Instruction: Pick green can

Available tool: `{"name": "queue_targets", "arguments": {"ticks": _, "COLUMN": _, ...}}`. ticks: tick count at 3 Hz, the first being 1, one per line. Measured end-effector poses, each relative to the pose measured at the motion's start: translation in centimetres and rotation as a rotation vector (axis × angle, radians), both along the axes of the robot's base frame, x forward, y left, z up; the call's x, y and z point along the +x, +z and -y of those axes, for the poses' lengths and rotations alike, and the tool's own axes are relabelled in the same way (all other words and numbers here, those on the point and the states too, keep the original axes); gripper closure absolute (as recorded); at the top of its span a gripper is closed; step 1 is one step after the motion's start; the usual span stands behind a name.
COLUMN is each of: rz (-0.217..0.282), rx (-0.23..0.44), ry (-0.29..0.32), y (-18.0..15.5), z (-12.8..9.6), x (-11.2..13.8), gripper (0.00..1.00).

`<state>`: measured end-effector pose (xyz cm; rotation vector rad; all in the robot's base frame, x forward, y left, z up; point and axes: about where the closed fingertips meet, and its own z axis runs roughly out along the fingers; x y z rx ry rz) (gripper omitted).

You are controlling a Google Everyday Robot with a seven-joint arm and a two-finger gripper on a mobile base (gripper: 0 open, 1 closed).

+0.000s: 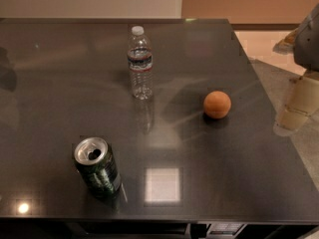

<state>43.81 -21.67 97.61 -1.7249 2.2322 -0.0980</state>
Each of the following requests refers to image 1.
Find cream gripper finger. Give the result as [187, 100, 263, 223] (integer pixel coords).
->
[273, 73, 319, 136]

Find green soda can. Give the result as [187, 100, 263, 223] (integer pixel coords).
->
[74, 137, 121, 198]

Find orange ball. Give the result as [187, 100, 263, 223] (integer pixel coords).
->
[203, 91, 231, 120]

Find device under table edge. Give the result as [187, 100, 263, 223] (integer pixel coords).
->
[207, 223, 245, 236]

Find clear plastic water bottle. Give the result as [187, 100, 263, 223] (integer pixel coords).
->
[127, 26, 153, 100]

